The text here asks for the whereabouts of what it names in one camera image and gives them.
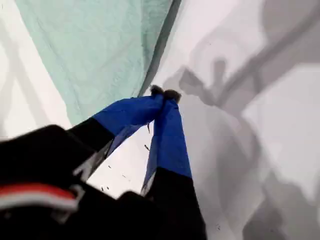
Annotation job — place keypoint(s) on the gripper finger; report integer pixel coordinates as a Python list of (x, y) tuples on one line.
[(130, 112), (170, 155)]

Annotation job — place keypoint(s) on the pale green T-shirt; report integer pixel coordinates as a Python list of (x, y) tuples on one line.
[(87, 50)]

